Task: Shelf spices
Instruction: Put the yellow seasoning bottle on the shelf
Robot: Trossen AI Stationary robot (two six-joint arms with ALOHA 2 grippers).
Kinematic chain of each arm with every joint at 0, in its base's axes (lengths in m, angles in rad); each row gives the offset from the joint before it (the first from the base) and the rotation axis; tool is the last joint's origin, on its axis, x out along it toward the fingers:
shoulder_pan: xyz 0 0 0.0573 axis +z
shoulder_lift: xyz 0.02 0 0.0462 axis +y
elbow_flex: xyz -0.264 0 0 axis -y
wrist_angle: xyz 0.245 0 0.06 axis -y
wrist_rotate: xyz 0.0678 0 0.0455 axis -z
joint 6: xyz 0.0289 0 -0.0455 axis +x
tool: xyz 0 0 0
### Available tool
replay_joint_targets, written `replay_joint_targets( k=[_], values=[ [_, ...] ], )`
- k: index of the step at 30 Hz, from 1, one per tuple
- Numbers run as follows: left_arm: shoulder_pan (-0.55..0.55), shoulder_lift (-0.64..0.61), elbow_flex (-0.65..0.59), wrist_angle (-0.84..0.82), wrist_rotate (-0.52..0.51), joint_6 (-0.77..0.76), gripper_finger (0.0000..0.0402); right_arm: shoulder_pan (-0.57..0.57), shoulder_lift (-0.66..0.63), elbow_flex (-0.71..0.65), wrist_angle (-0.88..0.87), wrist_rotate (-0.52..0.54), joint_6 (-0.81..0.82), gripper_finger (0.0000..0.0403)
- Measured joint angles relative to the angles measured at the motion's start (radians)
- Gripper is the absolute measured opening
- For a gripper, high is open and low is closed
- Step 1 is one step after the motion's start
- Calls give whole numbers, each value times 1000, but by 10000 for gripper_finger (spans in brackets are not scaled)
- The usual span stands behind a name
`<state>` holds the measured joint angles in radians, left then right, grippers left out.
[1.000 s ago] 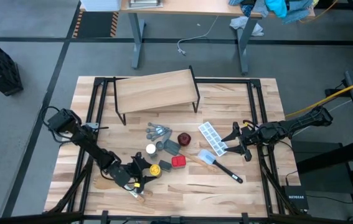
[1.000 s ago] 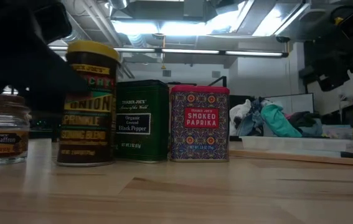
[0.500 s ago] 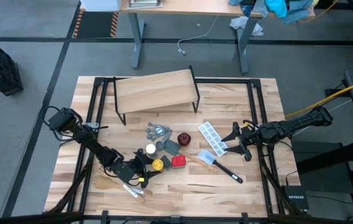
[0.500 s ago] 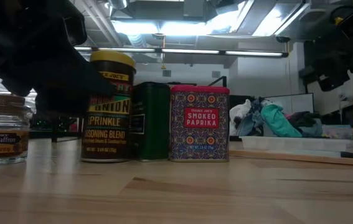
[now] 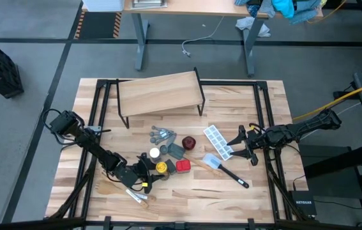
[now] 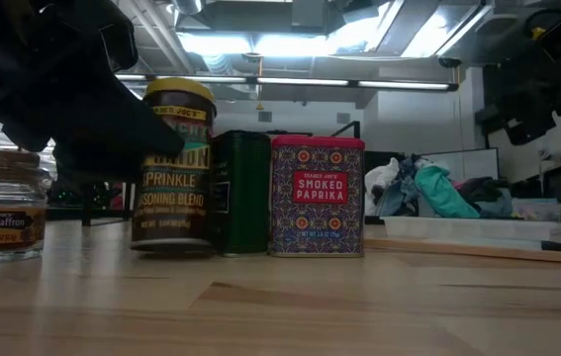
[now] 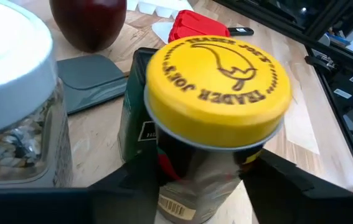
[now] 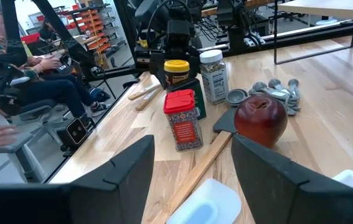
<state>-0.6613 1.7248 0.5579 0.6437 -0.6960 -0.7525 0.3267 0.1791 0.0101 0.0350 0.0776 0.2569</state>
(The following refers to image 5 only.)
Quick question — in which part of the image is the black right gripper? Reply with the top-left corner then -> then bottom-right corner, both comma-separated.
226,125 -> 283,167

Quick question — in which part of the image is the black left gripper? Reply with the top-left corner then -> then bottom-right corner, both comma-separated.
121,153 -> 165,195

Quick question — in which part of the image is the yellow-lid spice jar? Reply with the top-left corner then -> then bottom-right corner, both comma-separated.
155,161 -> 170,181

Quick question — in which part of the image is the white-lid bagel sesame jar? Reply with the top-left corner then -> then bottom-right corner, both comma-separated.
149,147 -> 162,164

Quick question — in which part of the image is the red smoked paprika tin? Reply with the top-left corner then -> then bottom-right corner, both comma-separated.
176,159 -> 192,174

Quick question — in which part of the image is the wooden shelf with black legs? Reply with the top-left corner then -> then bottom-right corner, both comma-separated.
116,66 -> 206,129

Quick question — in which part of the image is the white ice cube tray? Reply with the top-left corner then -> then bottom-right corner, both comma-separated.
203,124 -> 236,162

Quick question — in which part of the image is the slotted wooden spatula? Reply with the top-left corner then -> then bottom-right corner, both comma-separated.
102,171 -> 150,210

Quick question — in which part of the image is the grey measuring spoon set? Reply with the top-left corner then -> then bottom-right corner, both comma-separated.
149,125 -> 177,145

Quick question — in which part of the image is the red apple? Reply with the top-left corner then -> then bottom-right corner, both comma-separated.
181,135 -> 197,151

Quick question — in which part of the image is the wooden spoon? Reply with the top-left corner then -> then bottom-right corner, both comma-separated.
96,180 -> 158,203

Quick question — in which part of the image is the black Netgear router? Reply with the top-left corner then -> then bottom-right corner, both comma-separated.
288,190 -> 318,218

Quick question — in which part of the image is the white cloth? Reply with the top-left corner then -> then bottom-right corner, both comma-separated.
235,16 -> 271,38

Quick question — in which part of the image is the blue plaid cloth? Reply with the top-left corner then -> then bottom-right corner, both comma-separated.
234,0 -> 276,19

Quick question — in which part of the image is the teal cloth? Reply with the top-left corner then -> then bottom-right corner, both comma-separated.
271,0 -> 296,19

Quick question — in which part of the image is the wooden desk with grey legs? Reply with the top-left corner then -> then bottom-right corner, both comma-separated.
81,0 -> 325,77

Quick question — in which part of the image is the dark grey-blue cloth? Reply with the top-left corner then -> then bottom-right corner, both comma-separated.
289,0 -> 324,25

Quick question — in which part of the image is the black yellow hazard mat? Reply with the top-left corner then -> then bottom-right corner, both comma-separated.
74,11 -> 123,40

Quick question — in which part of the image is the stack of papers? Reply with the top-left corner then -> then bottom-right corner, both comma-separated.
132,0 -> 169,10

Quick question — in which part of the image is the white storage bin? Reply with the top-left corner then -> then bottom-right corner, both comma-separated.
81,0 -> 126,13

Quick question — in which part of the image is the black crate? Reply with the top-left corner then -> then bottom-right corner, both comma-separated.
0,34 -> 25,99

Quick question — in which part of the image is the pale blue spatula black handle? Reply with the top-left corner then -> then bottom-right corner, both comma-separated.
202,153 -> 250,189

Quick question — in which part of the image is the black aluminium rig frame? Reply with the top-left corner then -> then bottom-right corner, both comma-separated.
45,78 -> 321,230

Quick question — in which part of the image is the white cable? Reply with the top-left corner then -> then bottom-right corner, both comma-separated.
181,15 -> 225,58

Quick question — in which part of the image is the thick yellow cable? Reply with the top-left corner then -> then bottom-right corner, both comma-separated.
292,77 -> 362,121

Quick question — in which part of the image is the thin yellow cable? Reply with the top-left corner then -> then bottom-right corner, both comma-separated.
306,0 -> 349,25

